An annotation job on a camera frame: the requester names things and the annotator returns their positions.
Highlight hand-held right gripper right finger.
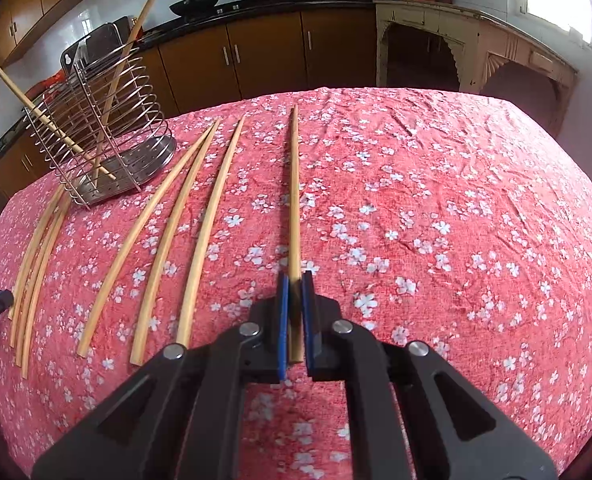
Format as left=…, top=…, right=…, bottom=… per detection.
left=301, top=270, right=559, bottom=480

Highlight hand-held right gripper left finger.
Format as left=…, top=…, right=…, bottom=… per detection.
left=31, top=274, right=291, bottom=480

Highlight steel wire utensil holder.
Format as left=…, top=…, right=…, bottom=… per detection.
left=23, top=42, right=177, bottom=207

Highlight brown lower cabinets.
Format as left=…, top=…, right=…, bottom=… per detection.
left=0, top=132, right=54, bottom=223
left=140, top=7, right=377, bottom=117

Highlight red floral tablecloth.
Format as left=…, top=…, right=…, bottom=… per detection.
left=0, top=86, right=592, bottom=480

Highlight cream wooden side table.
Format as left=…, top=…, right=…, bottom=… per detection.
left=374, top=0, right=579, bottom=137

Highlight black wok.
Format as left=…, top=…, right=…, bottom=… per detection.
left=169, top=0, right=222, bottom=17

